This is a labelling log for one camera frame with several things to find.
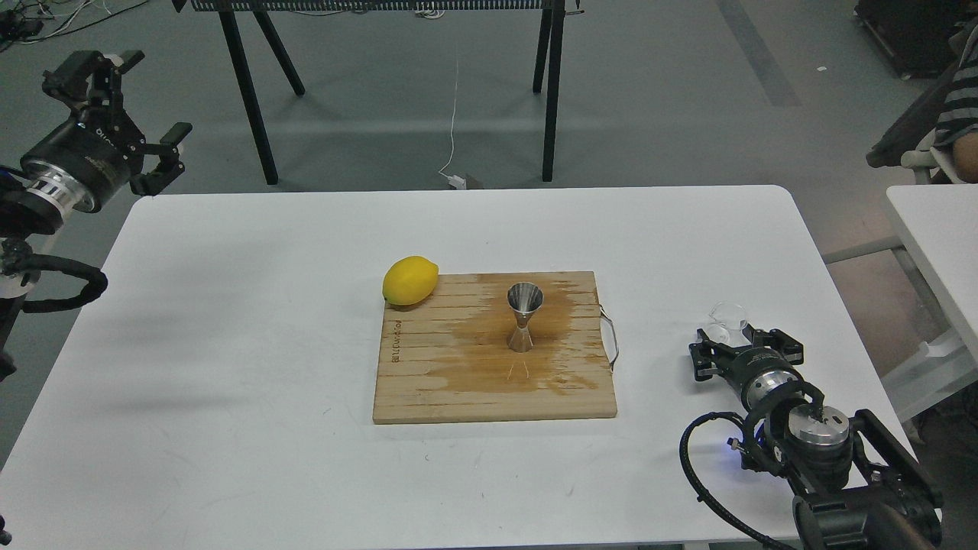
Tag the wooden cutting board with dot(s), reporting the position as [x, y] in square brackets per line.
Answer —
[448, 359]

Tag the yellow lemon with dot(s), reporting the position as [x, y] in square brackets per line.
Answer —
[409, 281]

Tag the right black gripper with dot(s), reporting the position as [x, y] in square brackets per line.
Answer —
[752, 372]

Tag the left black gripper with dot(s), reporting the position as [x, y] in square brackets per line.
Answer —
[84, 162]

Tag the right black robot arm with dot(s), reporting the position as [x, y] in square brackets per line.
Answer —
[854, 485]

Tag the steel double jigger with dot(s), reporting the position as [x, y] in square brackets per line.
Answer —
[525, 299]

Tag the person in striped shirt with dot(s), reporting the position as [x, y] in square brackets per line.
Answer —
[956, 126]

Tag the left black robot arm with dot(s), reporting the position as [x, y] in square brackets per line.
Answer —
[36, 281]

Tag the clear glass measuring cup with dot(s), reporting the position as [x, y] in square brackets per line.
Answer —
[726, 324]

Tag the white side table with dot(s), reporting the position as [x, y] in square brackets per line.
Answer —
[937, 224]

